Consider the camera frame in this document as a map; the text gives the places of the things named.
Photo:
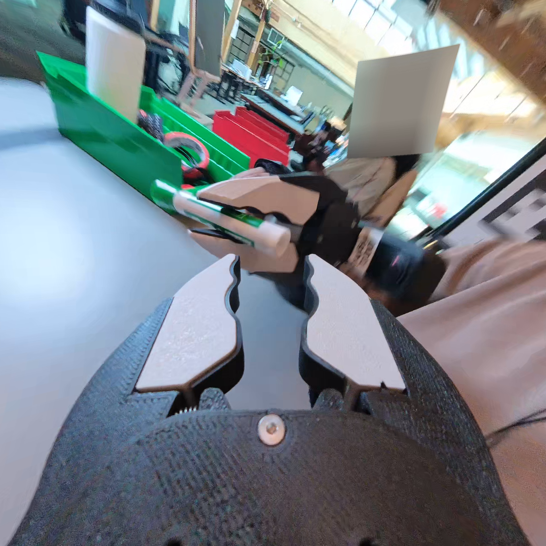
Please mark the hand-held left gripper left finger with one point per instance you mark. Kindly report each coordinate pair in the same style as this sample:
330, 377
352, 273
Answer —
192, 332

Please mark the green plastic bin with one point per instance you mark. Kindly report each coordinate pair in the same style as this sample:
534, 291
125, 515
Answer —
106, 140

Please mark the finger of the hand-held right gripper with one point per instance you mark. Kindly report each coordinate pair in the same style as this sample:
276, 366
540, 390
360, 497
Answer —
264, 262
264, 196

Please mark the stacked red plastic bins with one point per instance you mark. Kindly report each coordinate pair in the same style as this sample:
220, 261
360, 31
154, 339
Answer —
251, 136

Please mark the white water bottle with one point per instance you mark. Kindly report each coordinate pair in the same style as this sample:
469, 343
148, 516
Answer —
115, 64

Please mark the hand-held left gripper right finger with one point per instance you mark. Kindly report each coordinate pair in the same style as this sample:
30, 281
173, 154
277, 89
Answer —
349, 332

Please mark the framed marker poster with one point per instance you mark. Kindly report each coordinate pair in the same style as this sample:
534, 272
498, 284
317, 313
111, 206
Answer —
520, 209

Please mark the red tape roll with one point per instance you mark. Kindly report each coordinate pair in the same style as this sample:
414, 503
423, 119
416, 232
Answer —
202, 149

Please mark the person's right forearm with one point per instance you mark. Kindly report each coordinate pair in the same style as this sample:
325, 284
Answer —
490, 273

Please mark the green dry erase marker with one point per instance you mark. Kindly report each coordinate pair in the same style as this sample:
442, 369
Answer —
204, 209

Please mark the potted green plant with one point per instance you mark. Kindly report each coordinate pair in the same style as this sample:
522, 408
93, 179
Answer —
271, 55

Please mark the black remote control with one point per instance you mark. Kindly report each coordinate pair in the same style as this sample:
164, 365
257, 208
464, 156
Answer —
151, 126

